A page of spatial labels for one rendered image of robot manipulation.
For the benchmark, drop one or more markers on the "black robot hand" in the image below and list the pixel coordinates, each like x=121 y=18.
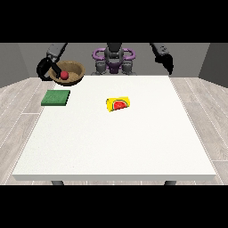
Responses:
x=166 y=63
x=44 y=69

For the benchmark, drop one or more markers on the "brown wooden bowl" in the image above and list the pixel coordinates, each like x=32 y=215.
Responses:
x=71 y=74

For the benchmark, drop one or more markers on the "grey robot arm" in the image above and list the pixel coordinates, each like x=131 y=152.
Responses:
x=55 y=51
x=158 y=48

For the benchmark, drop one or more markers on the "small red ball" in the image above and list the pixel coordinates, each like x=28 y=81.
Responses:
x=64 y=75

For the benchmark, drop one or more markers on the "green square pad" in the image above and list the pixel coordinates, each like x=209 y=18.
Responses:
x=55 y=97

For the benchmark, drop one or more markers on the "grey robot trunk purple rings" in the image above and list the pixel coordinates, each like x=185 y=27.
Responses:
x=113 y=61

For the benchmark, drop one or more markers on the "dark table leg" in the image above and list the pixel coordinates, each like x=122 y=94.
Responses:
x=170 y=183
x=57 y=183

